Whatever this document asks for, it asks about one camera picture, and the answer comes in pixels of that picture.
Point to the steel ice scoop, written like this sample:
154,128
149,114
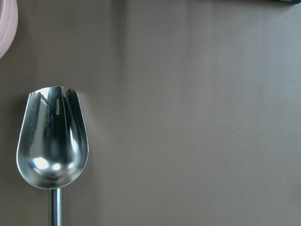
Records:
52,149

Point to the pink bowl of ice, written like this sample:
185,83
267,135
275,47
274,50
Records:
8,24

